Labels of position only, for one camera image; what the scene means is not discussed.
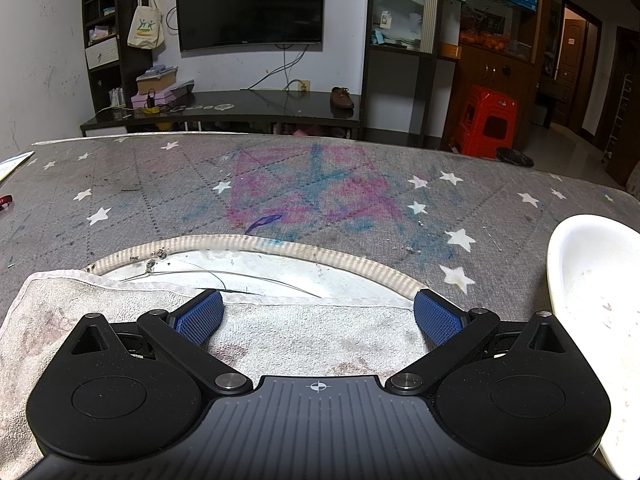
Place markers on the brown wooden door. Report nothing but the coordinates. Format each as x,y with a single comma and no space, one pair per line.
570,60

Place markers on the dark open shelf unit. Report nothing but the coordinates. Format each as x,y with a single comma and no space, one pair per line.
102,85

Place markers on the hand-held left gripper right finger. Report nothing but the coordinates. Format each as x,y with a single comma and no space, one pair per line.
440,317

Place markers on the round white beige-rimmed pad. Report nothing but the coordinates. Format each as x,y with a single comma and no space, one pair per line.
175,272

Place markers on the red plastic stool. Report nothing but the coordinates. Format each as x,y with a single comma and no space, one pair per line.
480,110

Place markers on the brown leather shoe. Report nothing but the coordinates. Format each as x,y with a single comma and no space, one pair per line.
342,99

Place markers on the black television stand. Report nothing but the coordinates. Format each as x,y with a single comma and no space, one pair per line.
275,105

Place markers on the beige canvas tote bag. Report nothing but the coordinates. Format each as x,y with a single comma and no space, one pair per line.
145,27

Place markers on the white paper sheet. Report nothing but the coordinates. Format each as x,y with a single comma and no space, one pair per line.
10,166

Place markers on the white bowl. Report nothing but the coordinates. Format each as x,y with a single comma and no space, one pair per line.
590,270

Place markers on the white storage box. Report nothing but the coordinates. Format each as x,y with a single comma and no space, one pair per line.
101,53

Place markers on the cardboard box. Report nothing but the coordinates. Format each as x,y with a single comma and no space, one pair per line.
157,82

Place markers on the pile of oranges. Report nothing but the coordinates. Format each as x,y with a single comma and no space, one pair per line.
482,39

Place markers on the orange box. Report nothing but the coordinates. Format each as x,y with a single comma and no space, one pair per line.
451,50

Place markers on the dark glass display shelf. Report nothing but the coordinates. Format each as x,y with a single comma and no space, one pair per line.
390,90

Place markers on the brown wooden cabinet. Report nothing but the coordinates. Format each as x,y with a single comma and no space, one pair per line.
480,67

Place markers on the pink box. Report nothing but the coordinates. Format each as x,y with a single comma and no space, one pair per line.
167,97

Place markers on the wall power outlet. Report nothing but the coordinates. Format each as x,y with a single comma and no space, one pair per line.
304,85

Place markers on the black wall television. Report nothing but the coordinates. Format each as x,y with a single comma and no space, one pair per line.
250,5

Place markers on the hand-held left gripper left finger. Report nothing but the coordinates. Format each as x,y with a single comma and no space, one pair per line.
200,317

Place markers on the stained white towel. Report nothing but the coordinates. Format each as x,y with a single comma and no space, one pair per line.
300,330

